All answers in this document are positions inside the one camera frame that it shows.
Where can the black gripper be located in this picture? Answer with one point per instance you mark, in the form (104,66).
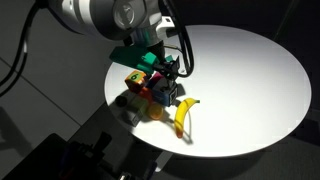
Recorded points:
(169,68)

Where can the blue and white dice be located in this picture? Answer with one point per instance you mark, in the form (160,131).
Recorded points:
(164,94)

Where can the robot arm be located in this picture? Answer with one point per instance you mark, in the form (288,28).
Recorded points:
(138,23)

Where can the orange dice with number six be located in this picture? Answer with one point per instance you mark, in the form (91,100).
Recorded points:
(135,81)

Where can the pink small cube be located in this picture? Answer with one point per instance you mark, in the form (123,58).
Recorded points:
(154,79)

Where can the orange small cube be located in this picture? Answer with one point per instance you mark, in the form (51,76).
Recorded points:
(146,93)

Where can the yellow banana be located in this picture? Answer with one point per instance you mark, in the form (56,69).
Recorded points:
(181,112)

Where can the orange round fruit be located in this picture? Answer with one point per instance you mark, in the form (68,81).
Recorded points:
(155,111)

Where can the green yellow block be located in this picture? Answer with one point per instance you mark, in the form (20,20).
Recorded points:
(138,105)

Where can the dark round ball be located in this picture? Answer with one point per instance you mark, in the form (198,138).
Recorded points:
(121,101)

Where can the round white table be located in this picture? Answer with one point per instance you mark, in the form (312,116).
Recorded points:
(250,93)

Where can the black clamp equipment stand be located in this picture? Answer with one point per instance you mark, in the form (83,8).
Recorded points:
(56,159)

